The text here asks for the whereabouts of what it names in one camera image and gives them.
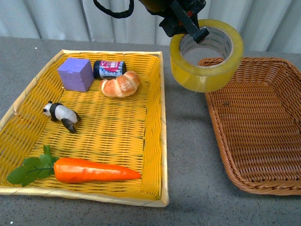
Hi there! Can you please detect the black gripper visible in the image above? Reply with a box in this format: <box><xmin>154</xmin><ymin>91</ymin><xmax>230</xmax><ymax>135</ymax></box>
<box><xmin>140</xmin><ymin>0</ymin><xmax>209</xmax><ymax>43</ymax></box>

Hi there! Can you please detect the small dark labelled jar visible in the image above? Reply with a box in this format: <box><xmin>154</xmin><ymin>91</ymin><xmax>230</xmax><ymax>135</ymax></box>
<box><xmin>93</xmin><ymin>60</ymin><xmax>127</xmax><ymax>80</ymax></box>

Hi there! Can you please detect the grey curtain backdrop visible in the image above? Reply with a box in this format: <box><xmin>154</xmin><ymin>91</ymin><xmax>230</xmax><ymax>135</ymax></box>
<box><xmin>0</xmin><ymin>0</ymin><xmax>301</xmax><ymax>53</ymax></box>

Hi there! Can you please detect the panda figurine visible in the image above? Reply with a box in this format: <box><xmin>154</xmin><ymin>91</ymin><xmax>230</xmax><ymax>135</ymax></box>
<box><xmin>43</xmin><ymin>101</ymin><xmax>81</xmax><ymax>134</ymax></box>

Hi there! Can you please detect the clear yellowish tape roll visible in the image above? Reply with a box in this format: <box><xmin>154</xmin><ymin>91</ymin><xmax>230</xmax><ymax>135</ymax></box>
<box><xmin>170</xmin><ymin>19</ymin><xmax>244</xmax><ymax>93</ymax></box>

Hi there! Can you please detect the toy croissant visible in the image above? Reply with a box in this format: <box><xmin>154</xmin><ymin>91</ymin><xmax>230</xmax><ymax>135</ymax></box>
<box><xmin>100</xmin><ymin>71</ymin><xmax>141</xmax><ymax>98</ymax></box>

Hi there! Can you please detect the yellow woven basket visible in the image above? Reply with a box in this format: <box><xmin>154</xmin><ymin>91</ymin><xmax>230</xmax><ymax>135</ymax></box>
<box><xmin>0</xmin><ymin>50</ymin><xmax>169</xmax><ymax>207</ymax></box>

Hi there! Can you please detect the black braided cable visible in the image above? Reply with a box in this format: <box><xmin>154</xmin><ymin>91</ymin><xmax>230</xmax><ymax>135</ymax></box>
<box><xmin>93</xmin><ymin>0</ymin><xmax>135</xmax><ymax>18</ymax></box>

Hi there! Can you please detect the purple foam cube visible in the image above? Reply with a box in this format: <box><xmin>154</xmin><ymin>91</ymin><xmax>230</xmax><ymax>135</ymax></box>
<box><xmin>57</xmin><ymin>57</ymin><xmax>95</xmax><ymax>92</ymax></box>

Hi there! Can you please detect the brown wicker basket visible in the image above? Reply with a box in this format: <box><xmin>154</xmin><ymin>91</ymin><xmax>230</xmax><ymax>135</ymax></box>
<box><xmin>205</xmin><ymin>57</ymin><xmax>301</xmax><ymax>195</ymax></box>

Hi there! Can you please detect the orange toy carrot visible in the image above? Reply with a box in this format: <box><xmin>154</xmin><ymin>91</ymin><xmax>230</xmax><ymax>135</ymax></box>
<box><xmin>6</xmin><ymin>145</ymin><xmax>141</xmax><ymax>187</ymax></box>

